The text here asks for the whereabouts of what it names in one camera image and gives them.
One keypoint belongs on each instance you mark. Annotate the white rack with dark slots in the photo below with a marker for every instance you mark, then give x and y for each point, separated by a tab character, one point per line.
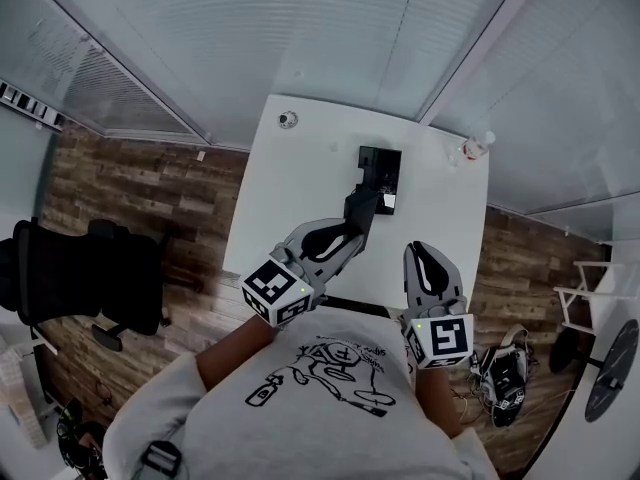
30	103

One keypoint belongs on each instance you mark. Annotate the black box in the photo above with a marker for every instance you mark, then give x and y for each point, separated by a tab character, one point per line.
387	168

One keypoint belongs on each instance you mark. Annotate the black round table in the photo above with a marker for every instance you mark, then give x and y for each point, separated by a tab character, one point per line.
612	368

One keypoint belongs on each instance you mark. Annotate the small black round base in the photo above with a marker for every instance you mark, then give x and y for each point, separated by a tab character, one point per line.
564	350

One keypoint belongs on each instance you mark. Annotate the white metal frame rack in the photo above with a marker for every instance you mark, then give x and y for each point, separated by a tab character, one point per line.
590	293

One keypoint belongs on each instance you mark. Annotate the stack of white boxes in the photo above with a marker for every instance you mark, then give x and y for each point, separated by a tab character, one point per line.
20	398

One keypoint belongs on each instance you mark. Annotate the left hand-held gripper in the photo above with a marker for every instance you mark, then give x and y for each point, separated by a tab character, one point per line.
277	293

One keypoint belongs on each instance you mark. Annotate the person's left forearm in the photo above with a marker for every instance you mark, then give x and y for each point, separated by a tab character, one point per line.
230	353

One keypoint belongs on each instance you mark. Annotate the person's right forearm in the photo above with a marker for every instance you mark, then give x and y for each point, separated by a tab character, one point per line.
437	398

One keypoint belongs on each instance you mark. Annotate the person's white printed t-shirt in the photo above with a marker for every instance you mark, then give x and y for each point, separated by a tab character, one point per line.
300	418

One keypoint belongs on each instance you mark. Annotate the clear packet with red label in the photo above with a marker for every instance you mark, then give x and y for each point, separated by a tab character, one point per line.
472	148

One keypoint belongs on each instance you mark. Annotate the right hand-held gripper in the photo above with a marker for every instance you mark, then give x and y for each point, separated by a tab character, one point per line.
445	338

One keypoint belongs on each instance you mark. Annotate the black office chair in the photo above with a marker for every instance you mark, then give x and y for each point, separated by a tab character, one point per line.
75	278

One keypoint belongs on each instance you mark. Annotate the black piece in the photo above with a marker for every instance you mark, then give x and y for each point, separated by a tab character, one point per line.
357	213

